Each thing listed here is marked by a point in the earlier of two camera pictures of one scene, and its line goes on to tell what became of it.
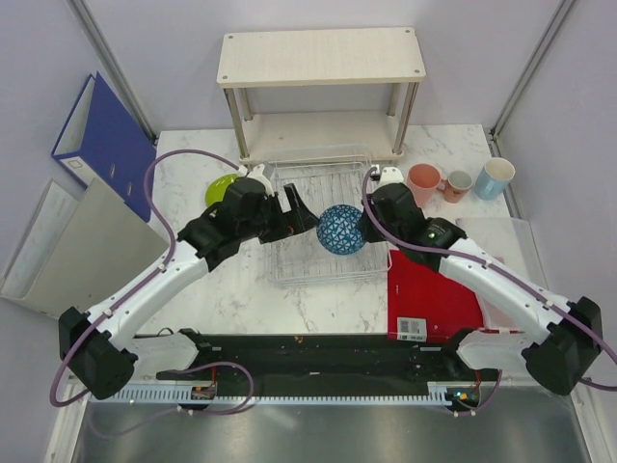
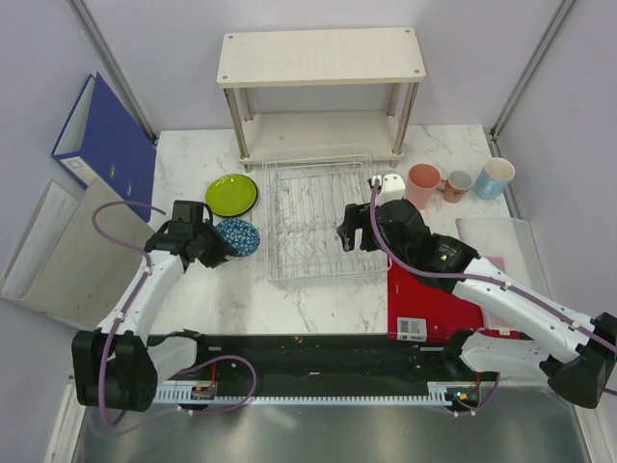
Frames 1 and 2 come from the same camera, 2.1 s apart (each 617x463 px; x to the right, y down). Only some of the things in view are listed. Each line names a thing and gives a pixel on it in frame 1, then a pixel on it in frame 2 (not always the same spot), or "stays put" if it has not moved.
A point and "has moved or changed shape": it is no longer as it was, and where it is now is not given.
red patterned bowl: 339,229 has moved or changed shape
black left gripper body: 275,224 -> 212,247
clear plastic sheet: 510,241 stays put
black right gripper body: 390,230 -> 361,216
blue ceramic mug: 495,178 stays put
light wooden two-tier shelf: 322,58 stays put
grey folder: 79,245 stays put
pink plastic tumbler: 423,180 stays put
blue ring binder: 104,141 stays put
